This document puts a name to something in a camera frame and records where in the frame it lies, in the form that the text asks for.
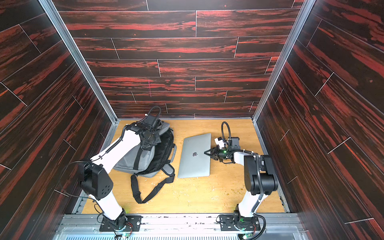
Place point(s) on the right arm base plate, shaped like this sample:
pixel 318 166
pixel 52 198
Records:
pixel 241 224

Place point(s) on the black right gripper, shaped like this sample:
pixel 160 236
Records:
pixel 214 153

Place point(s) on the silver laptop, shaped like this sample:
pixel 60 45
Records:
pixel 194 163

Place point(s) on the aluminium corner post left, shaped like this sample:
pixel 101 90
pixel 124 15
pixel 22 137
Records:
pixel 58 23

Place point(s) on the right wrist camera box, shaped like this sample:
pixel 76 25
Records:
pixel 233 143

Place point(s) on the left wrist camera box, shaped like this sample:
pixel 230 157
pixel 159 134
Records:
pixel 152 121

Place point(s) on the grey zippered laptop bag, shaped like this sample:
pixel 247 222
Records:
pixel 147 162

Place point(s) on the aluminium corner post right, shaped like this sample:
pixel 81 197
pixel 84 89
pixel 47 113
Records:
pixel 291 40

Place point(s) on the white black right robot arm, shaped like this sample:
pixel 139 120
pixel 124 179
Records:
pixel 259 175

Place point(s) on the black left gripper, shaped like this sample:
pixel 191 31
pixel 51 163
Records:
pixel 156 134

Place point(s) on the aluminium front rail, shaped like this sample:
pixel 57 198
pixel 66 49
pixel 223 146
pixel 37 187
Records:
pixel 153 227

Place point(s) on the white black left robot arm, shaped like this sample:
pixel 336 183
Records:
pixel 95 179

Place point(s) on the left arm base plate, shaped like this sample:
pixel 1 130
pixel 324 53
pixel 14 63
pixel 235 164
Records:
pixel 129 223

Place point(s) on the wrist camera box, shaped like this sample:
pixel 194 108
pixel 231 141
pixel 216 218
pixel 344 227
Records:
pixel 152 121
pixel 233 143

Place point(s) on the aluminium corner post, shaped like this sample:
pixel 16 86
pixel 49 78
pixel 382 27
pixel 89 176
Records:
pixel 291 40
pixel 58 23

